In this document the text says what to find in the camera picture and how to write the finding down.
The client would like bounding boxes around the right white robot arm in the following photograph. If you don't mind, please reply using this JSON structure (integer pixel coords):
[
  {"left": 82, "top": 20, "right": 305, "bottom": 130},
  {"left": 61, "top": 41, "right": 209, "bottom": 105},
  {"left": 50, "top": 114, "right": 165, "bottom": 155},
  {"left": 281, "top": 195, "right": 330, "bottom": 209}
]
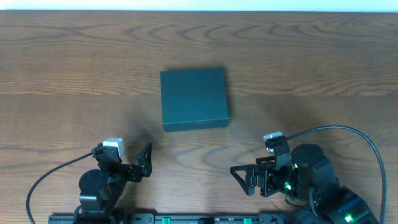
[{"left": 230, "top": 132, "right": 377, "bottom": 223}]

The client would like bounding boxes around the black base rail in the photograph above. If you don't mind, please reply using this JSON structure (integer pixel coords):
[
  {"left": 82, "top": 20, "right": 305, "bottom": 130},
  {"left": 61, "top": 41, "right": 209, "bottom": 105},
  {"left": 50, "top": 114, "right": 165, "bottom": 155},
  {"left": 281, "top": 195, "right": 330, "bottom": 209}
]
[{"left": 48, "top": 213, "right": 300, "bottom": 224}]

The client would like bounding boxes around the black box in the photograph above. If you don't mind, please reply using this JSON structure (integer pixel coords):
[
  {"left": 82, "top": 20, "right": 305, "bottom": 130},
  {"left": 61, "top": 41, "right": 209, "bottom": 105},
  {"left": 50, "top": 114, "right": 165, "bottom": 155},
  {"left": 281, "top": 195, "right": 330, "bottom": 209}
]
[{"left": 160, "top": 68, "right": 229, "bottom": 132}]

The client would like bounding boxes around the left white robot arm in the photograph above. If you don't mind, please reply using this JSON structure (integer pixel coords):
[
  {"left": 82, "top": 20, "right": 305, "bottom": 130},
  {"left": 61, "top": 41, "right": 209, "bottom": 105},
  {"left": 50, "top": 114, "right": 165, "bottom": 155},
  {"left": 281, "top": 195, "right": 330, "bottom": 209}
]
[{"left": 73, "top": 139, "right": 152, "bottom": 223}]

